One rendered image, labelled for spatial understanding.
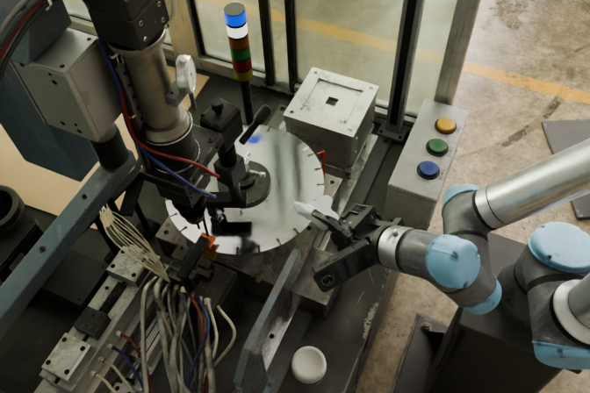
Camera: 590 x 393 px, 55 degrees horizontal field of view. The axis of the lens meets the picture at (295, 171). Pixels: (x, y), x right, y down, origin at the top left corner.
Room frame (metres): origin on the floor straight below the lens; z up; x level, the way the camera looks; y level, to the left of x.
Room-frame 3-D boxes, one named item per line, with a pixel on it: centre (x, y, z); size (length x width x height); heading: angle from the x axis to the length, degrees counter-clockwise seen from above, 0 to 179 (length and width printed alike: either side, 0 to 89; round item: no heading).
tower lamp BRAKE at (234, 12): (1.00, 0.11, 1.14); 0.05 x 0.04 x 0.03; 63
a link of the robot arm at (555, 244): (0.50, -0.49, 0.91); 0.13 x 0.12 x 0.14; 170
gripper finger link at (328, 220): (0.54, -0.06, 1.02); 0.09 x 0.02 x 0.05; 47
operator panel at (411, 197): (0.81, -0.31, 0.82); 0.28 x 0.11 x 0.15; 153
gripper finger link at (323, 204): (0.58, -0.04, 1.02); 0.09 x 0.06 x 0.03; 47
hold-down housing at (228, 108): (0.62, 0.11, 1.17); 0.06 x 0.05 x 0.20; 144
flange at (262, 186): (0.69, 0.11, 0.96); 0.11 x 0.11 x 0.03
